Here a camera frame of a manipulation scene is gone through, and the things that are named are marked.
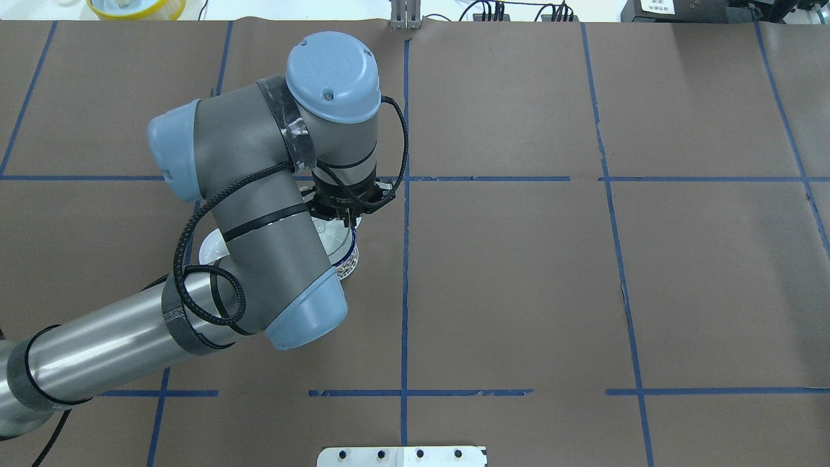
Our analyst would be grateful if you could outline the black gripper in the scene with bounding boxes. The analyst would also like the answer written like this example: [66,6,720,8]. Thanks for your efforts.
[307,165,397,228]

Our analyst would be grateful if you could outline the aluminium frame post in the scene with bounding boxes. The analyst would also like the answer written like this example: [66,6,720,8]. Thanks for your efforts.
[389,0,423,30]

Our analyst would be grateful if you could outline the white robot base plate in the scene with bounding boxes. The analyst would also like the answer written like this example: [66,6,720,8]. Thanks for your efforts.
[315,446,488,466]

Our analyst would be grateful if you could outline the white mug lid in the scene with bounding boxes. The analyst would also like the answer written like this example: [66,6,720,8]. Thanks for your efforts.
[198,228,230,265]

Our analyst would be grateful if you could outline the white enamel mug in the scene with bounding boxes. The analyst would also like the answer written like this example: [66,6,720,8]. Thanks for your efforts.
[327,214,362,282]

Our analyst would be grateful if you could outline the yellow rimmed bowl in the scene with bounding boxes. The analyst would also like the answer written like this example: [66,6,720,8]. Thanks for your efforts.
[85,1,187,21]

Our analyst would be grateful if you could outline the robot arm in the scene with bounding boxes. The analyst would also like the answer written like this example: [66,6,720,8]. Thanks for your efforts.
[2,30,397,440]

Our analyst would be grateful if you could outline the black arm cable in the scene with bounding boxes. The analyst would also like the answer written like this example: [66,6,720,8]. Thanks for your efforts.
[29,94,409,467]

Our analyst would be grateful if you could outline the brown paper table cover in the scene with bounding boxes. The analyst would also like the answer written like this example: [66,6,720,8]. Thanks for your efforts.
[2,18,828,466]

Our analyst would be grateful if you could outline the black box with label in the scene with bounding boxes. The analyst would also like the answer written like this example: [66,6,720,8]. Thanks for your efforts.
[620,1,755,24]

